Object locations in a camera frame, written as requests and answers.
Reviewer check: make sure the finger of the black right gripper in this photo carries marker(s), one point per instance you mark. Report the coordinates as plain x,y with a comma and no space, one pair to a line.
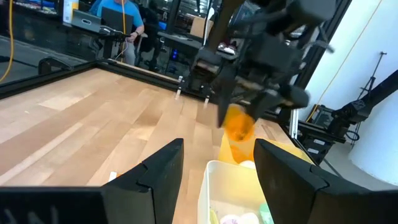
280,98
226,90

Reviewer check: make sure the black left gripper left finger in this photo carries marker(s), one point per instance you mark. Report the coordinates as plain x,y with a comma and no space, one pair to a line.
149,199

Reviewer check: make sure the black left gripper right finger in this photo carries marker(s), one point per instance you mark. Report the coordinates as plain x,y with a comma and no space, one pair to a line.
295,196

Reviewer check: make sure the orange medicine bottle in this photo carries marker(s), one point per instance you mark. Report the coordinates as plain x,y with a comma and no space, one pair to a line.
241,154
237,123

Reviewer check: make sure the teal medicine bottle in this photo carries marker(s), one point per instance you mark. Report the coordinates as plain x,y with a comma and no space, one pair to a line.
265,214

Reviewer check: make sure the yellow-green medicine bottle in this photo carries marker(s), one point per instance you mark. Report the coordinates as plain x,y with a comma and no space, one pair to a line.
214,217

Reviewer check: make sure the pink medicine bottle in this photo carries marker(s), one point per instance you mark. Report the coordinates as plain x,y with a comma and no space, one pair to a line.
230,220

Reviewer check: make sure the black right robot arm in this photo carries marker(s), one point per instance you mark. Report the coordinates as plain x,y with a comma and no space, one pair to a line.
311,11

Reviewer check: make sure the white capped medicine bottle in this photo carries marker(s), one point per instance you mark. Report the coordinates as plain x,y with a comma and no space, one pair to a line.
248,219

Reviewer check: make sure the yellow plastic bin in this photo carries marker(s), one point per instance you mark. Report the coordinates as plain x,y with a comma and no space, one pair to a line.
224,152

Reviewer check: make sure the clear plastic bin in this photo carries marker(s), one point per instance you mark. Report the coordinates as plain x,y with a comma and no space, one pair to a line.
230,186

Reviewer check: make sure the cardboard box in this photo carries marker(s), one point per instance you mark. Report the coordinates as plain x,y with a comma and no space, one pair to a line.
199,28

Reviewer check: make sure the black tripod stand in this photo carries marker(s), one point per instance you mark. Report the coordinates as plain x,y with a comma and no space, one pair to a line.
370,81

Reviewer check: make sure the black office chair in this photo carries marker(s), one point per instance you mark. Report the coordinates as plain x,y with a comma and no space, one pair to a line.
149,37

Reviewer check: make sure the person's hand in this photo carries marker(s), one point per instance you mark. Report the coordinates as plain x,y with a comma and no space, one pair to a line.
132,36

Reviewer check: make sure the person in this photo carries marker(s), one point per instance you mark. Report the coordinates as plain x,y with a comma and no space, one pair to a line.
130,11

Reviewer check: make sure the black monitor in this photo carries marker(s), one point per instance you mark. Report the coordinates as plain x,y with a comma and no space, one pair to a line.
113,20

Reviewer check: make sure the grey laptop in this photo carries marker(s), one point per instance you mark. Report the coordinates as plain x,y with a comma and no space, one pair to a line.
85,21

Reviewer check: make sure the white and yellow box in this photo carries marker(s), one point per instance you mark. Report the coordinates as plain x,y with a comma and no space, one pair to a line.
69,11

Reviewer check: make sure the small metal bracket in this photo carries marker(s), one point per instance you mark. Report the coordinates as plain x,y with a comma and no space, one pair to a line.
178,90
206,101

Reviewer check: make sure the aluminium post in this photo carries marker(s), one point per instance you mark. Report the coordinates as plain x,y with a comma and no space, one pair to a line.
293,124

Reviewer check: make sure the black table frame rail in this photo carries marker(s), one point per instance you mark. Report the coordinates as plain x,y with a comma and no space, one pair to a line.
143,75

